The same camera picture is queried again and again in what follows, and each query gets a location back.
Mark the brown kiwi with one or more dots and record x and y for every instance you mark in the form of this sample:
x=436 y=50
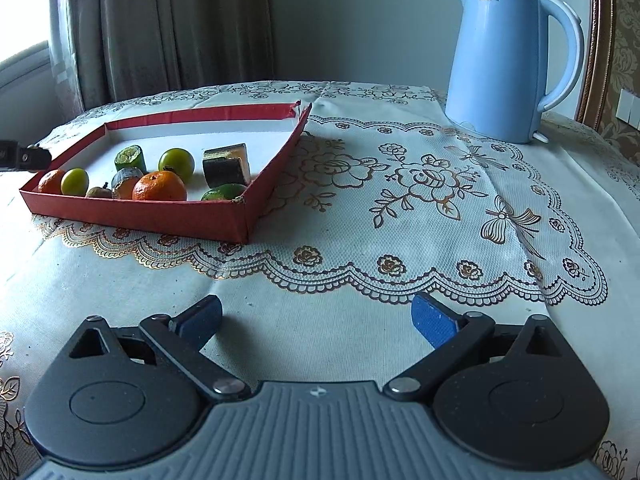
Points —
x=97 y=193

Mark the green round fruit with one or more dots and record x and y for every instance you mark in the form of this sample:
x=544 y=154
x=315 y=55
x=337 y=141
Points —
x=176 y=164
x=75 y=182

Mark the white wall switch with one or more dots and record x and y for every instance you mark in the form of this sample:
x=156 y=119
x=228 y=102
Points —
x=631 y=107

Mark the dark cylinder piece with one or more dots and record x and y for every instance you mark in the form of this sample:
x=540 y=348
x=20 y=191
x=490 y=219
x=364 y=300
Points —
x=122 y=180

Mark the green cucumber piece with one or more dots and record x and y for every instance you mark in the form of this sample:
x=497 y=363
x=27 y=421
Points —
x=131 y=157

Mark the white lace tablecloth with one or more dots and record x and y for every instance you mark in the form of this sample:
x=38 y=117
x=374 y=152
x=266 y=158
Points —
x=400 y=220

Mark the large orange tangerine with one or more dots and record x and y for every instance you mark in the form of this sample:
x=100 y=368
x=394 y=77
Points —
x=160 y=187

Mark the brown curtain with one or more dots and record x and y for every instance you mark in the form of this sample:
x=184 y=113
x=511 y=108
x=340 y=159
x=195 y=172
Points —
x=175 y=25

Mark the small orange tangerine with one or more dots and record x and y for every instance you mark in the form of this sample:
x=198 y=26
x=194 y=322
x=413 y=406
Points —
x=50 y=183

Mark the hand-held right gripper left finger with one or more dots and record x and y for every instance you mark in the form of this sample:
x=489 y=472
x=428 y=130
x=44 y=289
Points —
x=200 y=320

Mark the dark cube block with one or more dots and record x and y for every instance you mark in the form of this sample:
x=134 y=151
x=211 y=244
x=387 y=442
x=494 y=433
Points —
x=225 y=170

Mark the gold wooden frame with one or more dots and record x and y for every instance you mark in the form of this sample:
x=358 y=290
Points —
x=600 y=35

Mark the red cardboard box tray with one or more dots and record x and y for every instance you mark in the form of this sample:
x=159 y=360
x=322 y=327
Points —
x=150 y=215

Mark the blue electric kettle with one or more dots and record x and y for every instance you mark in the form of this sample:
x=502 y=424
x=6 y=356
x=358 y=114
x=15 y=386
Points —
x=490 y=60

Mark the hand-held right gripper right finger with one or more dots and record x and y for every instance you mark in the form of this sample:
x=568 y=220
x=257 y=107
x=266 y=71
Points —
x=432 y=320

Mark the window frame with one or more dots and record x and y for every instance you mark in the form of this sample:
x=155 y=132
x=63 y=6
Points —
x=20 y=72

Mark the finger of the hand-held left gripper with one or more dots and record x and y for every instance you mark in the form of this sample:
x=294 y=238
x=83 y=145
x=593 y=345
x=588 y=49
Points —
x=35 y=159

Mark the white gold-flowered undercloth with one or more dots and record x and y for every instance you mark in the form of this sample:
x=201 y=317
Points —
x=310 y=340

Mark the green lime piece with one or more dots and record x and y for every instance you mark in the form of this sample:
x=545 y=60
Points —
x=222 y=193

